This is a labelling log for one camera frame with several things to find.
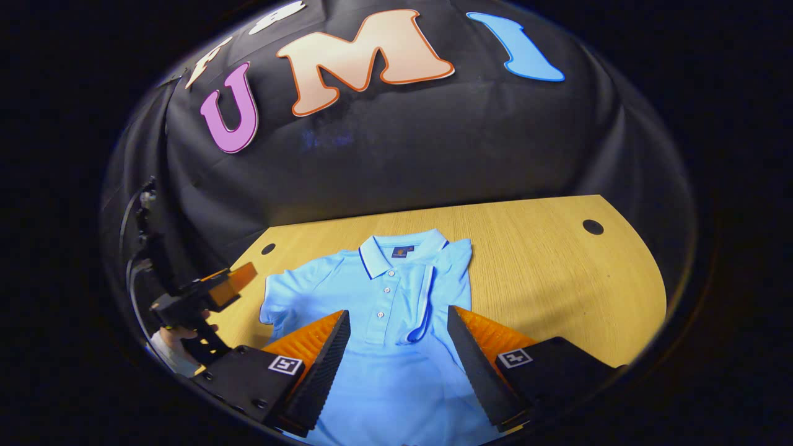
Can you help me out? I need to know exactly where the black backdrop cloth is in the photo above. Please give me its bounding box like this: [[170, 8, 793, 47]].
[[99, 0, 698, 323]]

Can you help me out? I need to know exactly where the light blue polo T-shirt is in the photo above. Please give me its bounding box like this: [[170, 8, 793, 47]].
[[259, 228, 502, 446]]

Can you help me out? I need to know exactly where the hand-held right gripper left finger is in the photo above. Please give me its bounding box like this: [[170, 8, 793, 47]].
[[192, 310, 351, 437]]

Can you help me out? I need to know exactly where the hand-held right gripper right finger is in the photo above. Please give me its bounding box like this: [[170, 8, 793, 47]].
[[447, 305, 626, 434]]

